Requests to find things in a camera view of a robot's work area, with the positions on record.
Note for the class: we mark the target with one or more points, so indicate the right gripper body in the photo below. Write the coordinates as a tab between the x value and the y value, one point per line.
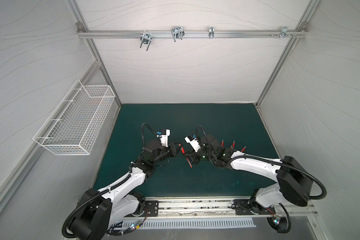
194	154

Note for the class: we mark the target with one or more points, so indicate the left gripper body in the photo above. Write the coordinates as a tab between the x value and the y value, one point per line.
172	149

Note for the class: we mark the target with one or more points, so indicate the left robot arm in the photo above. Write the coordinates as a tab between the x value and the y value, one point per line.
97	211

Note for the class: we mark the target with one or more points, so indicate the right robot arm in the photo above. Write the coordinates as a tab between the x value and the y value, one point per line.
292	183

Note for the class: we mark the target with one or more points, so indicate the green table mat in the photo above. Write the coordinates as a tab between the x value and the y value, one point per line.
137	123

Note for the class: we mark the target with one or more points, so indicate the metal u-bolt clamp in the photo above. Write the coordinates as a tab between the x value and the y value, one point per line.
177	33
146	39

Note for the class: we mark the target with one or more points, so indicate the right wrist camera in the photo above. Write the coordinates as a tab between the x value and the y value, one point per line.
193	141

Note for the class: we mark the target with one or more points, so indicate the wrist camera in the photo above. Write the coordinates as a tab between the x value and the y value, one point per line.
193	141
163	136

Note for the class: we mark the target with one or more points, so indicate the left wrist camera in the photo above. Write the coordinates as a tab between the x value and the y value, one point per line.
163	136

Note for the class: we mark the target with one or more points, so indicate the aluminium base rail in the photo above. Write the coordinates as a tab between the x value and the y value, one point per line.
219	207

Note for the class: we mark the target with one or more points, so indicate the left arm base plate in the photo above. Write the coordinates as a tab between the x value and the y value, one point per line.
147	208

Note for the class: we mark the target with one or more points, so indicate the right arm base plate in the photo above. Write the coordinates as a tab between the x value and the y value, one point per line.
251	207

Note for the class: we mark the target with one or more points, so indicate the white slotted cable duct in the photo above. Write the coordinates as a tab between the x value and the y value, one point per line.
203	223

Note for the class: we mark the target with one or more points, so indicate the white wire basket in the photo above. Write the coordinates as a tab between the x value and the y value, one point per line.
74	125

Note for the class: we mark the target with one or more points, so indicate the metal bracket clamp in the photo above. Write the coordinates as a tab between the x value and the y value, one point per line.
211	32

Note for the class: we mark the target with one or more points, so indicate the metal corner bracket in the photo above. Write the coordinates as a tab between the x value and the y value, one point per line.
283	34

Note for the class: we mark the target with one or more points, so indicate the aluminium cross rail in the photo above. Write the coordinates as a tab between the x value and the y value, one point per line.
189	34

